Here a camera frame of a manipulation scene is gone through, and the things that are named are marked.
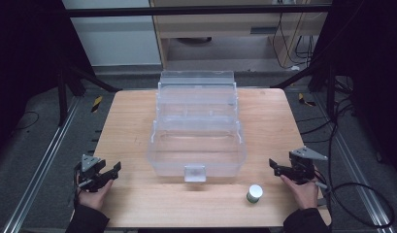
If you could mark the clear plastic storage box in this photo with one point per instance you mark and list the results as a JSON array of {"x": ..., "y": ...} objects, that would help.
[{"x": 196, "y": 142}]

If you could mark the aluminium floor rail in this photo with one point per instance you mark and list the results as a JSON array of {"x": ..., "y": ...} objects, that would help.
[
  {"x": 354, "y": 171},
  {"x": 40, "y": 168}
]

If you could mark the yellow black striped tape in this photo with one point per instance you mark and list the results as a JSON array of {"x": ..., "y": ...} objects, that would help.
[
  {"x": 304, "y": 100},
  {"x": 96, "y": 104}
]

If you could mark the black metal crossbar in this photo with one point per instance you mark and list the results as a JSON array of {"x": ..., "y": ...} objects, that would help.
[{"x": 186, "y": 11}]

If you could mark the small white jar green label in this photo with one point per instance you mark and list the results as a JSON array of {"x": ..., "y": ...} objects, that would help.
[{"x": 254, "y": 193}]

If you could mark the black curtain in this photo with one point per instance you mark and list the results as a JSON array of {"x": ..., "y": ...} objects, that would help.
[
  {"x": 24, "y": 64},
  {"x": 370, "y": 71}
]

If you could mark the light wooden cabinet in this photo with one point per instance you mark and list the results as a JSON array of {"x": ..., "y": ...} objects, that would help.
[{"x": 238, "y": 29}]

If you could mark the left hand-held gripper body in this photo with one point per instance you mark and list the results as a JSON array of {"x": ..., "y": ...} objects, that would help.
[{"x": 89, "y": 170}]

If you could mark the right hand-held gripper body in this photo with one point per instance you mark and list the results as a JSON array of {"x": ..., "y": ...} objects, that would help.
[{"x": 304, "y": 165}]

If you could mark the black metal stand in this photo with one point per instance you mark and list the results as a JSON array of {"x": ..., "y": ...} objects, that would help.
[
  {"x": 70, "y": 84},
  {"x": 319, "y": 77}
]

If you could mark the white cabinet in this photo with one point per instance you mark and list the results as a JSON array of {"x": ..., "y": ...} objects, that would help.
[{"x": 115, "y": 39}]

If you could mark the person's right hand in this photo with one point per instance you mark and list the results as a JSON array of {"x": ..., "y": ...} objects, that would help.
[{"x": 303, "y": 194}]

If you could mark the person's left hand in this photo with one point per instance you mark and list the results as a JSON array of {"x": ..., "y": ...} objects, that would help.
[{"x": 95, "y": 198}]

